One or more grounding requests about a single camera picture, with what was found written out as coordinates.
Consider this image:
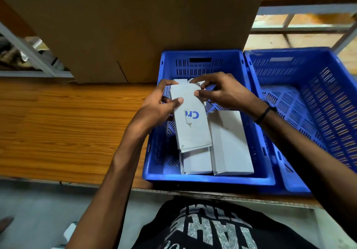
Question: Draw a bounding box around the black printed t-shirt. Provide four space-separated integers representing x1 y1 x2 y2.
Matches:
131 196 320 249

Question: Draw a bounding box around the empty blue plastic crate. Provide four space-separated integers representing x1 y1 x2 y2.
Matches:
243 47 357 193

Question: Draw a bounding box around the person's left hand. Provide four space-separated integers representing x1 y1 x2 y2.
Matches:
129 79 184 135

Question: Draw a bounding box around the black wristband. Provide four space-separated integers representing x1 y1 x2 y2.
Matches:
254 105 278 125

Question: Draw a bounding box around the grey folded carton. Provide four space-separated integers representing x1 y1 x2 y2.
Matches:
208 110 255 176
179 146 214 175

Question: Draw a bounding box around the person's left forearm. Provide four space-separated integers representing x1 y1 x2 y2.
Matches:
65 119 157 249

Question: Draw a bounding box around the person's right hand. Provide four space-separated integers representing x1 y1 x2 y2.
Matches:
190 72 264 118

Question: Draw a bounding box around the large brown cardboard box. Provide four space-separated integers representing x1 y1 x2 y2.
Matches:
0 0 269 84

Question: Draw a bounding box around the white metal shelf frame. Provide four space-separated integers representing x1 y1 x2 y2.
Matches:
0 22 73 78

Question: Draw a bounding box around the person's right forearm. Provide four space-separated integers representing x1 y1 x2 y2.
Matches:
251 101 357 242

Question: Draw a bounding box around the blue plastic crate with cartons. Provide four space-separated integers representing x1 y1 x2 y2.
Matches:
142 49 276 186

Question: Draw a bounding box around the grey cardboard carton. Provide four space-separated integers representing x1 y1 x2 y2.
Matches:
170 79 213 153

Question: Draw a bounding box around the white metal rack frame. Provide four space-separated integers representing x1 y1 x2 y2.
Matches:
250 4 357 55

